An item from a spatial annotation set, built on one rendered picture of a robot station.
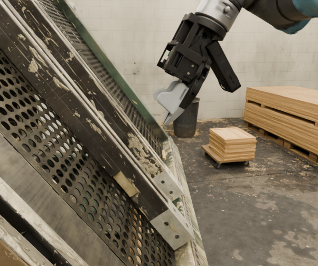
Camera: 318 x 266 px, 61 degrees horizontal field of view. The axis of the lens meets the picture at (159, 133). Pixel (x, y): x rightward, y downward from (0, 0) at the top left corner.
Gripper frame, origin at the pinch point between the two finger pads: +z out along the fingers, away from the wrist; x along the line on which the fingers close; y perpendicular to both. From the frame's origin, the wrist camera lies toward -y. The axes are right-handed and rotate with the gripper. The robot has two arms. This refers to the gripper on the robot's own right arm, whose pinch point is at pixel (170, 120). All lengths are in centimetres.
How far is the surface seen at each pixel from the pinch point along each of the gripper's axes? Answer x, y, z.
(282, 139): -291, -299, -15
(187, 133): -369, -188, 53
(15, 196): 23.1, 21.2, 12.3
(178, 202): -32, -31, 31
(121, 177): -14.1, -1.1, 21.4
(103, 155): -14.9, 5.8, 17.8
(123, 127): -39.6, -1.6, 14.2
